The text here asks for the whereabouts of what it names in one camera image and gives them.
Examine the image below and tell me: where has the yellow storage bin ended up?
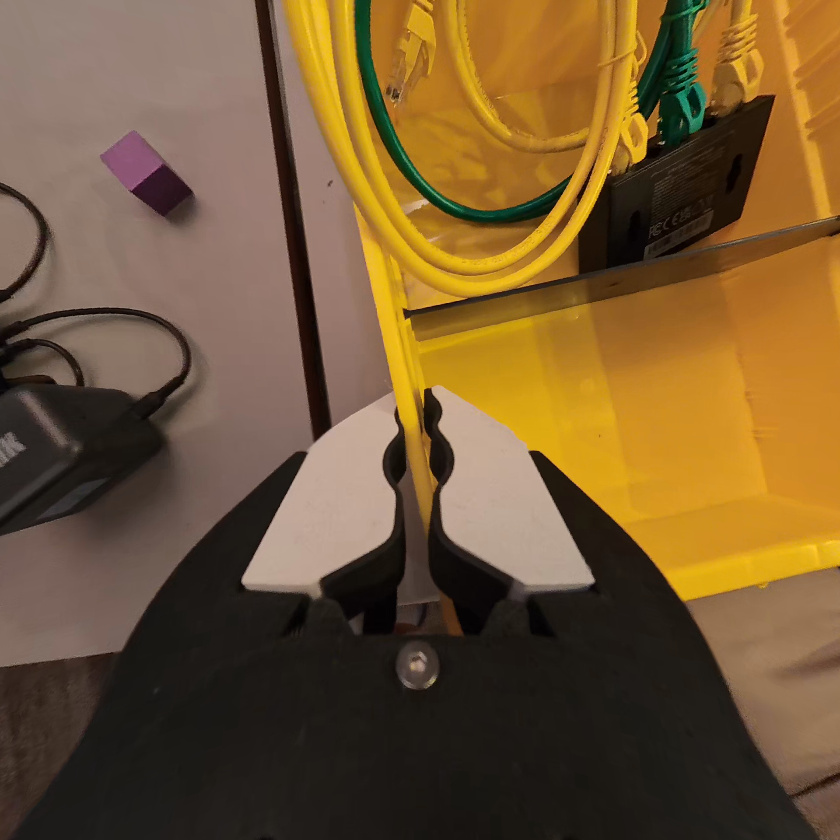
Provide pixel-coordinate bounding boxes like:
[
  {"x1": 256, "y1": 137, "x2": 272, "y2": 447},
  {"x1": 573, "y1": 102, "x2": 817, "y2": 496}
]
[{"x1": 351, "y1": 0, "x2": 840, "y2": 601}]

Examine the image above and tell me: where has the thin black cable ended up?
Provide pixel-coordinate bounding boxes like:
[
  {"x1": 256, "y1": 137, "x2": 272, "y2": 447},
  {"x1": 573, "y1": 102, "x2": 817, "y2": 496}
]
[
  {"x1": 0, "y1": 307, "x2": 193, "y2": 421},
  {"x1": 0, "y1": 184, "x2": 50, "y2": 303}
]

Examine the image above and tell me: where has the purple block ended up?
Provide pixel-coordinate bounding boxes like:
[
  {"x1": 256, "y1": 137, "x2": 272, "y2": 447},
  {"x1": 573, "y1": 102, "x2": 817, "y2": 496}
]
[{"x1": 100, "y1": 130, "x2": 194, "y2": 217}]

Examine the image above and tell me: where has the black ethernet switch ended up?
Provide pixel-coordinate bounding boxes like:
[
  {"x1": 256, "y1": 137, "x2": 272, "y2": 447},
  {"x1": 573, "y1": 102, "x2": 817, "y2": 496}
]
[{"x1": 577, "y1": 95, "x2": 777, "y2": 273}]

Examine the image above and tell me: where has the yellow ethernet cable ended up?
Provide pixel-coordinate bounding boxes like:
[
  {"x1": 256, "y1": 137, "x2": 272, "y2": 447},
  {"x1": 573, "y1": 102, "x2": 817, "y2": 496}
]
[
  {"x1": 446, "y1": 0, "x2": 765, "y2": 155},
  {"x1": 282, "y1": 0, "x2": 654, "y2": 299}
]

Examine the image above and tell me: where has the black power adapter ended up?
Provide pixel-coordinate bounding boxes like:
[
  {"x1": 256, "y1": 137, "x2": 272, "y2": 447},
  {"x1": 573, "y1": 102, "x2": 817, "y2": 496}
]
[{"x1": 0, "y1": 384, "x2": 165, "y2": 536}]

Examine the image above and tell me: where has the green ethernet cable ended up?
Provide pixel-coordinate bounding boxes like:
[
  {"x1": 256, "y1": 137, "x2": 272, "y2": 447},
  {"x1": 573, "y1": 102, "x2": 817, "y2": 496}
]
[{"x1": 354, "y1": 0, "x2": 710, "y2": 224}]

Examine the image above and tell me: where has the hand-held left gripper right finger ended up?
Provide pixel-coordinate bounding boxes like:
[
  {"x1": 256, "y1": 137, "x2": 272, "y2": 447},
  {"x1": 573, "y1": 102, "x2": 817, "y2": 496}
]
[{"x1": 423, "y1": 386, "x2": 595, "y2": 605}]

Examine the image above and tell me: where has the black bin divider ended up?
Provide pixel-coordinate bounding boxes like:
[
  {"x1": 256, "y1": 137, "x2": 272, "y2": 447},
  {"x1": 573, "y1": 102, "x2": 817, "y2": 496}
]
[{"x1": 403, "y1": 217, "x2": 840, "y2": 322}]

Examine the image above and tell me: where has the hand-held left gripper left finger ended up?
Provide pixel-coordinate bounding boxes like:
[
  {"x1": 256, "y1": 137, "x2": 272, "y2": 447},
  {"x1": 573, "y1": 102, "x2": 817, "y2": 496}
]
[{"x1": 241, "y1": 394, "x2": 404, "y2": 601}]

